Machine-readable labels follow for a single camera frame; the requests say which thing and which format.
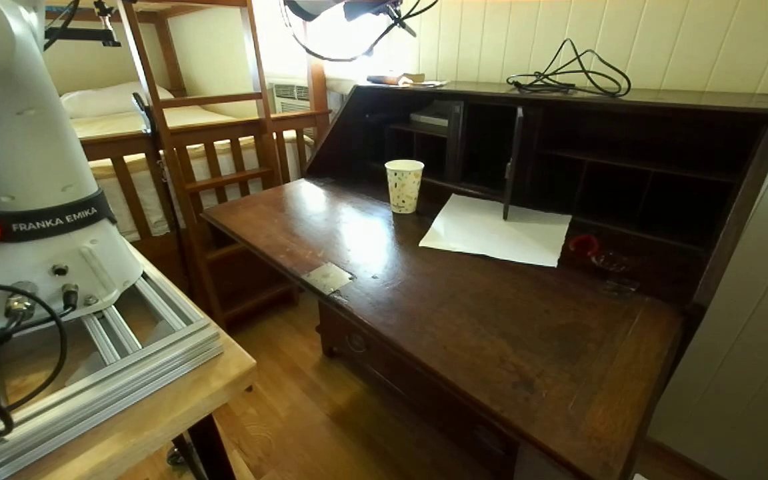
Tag white dotted paper cup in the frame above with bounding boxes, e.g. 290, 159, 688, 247
382, 156, 426, 215

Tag small card on desk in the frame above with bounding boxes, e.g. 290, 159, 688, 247
302, 261, 354, 295

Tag white paper sheet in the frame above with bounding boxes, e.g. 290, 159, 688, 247
416, 192, 574, 269

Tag dark wooden secretary desk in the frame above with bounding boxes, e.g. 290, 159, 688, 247
196, 80, 768, 480

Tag small clutter on desk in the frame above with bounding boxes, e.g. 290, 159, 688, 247
366, 68, 447, 89

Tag red object in cubby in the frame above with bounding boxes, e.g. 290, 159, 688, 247
568, 231, 631, 273

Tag light wooden robot table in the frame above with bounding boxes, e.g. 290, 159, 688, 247
8, 249, 258, 480

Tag white bed mattress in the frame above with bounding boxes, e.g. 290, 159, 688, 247
0, 80, 316, 244

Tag white wall radiator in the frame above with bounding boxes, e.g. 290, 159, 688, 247
270, 80, 314, 115

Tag black cable bundle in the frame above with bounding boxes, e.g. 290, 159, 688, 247
504, 35, 634, 100

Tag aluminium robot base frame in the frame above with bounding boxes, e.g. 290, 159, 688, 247
0, 247, 226, 480

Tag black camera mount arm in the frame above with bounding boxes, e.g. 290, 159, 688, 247
35, 0, 124, 49

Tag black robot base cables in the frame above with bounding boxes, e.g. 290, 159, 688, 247
0, 223, 71, 440

